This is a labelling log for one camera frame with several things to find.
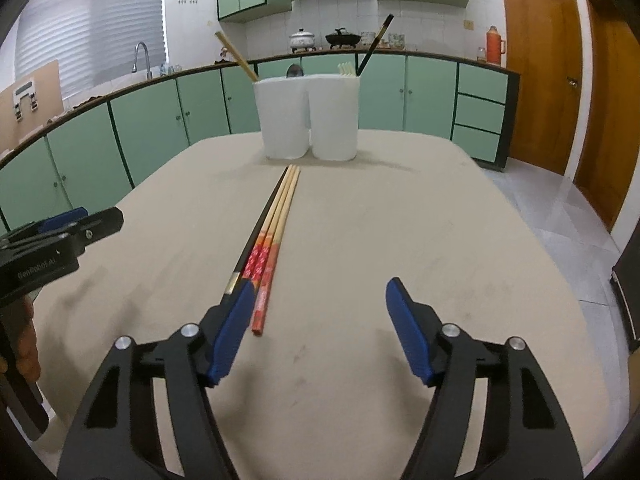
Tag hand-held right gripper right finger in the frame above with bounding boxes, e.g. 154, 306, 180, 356
385, 277, 586, 480

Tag white window blind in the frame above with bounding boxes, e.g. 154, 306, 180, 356
14, 0, 168, 98

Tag green lower kitchen cabinets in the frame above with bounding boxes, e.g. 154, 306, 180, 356
0, 50, 521, 233

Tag black appliance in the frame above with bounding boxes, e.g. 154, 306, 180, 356
610, 247, 640, 353

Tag metal kitchen faucet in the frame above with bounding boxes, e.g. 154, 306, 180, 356
132, 41, 153, 80

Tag white cooking pot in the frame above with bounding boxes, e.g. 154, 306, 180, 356
290, 29, 317, 52

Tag cardboard box with label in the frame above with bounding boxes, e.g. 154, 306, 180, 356
0, 59, 65, 156

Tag white double utensil holder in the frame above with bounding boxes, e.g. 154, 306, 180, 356
252, 74, 361, 161

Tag black wok with lid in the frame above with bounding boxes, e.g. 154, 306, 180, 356
325, 28, 362, 50

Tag plain wooden door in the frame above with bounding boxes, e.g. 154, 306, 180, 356
572, 0, 636, 233

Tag black chopstick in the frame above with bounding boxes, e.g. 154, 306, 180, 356
220, 165, 292, 308
356, 14, 396, 76

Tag white bracket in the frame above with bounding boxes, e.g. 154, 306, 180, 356
13, 79, 40, 121

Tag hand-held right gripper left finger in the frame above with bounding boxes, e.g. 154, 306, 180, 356
56, 280, 257, 480

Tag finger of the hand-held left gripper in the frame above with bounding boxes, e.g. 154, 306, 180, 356
65, 206, 124, 252
10, 207, 90, 236

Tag orange thermos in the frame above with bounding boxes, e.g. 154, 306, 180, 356
486, 26, 507, 65

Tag red patterned chopstick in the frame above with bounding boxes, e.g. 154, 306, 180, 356
239, 165, 297, 291
250, 166, 302, 337

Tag wooden door with handle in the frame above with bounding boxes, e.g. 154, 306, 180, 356
497, 0, 583, 176

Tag person's left hand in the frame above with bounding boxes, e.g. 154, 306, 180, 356
0, 295, 42, 383

